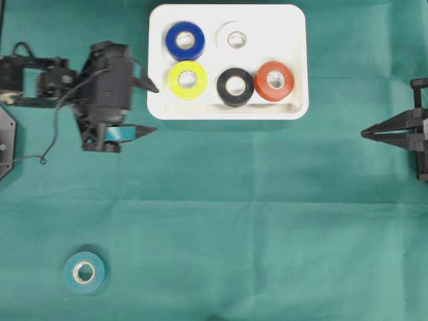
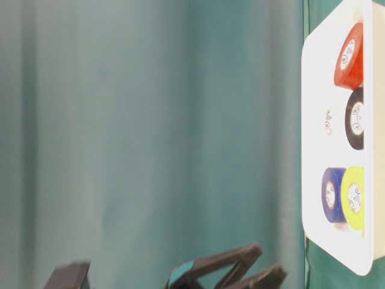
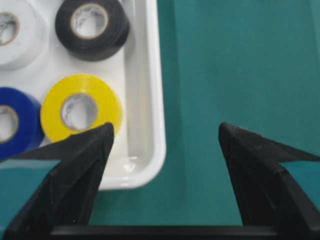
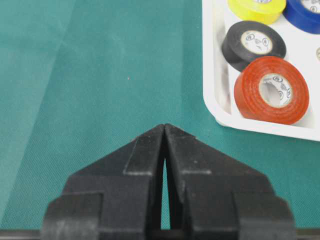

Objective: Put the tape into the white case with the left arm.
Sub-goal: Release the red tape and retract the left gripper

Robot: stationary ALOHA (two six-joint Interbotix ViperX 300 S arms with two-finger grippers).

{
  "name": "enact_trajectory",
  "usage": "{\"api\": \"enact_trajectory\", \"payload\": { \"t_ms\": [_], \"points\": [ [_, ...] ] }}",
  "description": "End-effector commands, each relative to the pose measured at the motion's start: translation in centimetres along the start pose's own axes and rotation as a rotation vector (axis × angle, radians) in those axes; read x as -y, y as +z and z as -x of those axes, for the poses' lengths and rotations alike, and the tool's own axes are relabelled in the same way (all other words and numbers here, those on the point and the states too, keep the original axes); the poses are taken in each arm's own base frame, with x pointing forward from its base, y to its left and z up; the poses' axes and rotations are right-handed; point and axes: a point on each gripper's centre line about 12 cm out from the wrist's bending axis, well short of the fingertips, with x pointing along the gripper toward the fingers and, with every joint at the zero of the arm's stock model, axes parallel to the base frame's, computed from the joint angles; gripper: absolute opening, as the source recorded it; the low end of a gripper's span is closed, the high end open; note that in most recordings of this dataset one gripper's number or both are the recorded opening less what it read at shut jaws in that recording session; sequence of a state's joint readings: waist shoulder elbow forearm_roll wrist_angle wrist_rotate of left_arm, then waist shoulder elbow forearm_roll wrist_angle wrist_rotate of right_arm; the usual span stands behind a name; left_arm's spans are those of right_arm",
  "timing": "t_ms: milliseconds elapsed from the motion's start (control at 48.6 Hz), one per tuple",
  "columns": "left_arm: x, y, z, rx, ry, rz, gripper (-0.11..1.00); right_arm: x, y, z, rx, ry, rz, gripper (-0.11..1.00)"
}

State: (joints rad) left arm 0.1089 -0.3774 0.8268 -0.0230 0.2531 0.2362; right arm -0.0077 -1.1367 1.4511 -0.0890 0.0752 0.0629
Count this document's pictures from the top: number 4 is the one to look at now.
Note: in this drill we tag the red tape roll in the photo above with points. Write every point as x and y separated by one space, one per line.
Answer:
290 85

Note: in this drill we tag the black tape roll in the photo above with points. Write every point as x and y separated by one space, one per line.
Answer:
247 40

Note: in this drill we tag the white rectangular plastic case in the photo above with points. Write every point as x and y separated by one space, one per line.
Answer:
219 76

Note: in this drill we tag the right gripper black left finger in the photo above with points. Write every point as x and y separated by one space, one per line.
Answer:
118 197

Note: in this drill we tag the blue tape roll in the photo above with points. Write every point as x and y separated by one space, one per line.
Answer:
304 15

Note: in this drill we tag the green table cloth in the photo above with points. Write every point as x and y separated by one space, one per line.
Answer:
82 78

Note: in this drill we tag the white tape roll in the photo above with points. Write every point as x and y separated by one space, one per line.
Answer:
318 53

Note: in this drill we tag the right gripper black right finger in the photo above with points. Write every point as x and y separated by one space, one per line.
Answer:
221 197

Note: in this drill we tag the yellow tape roll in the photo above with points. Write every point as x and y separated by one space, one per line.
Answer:
262 11

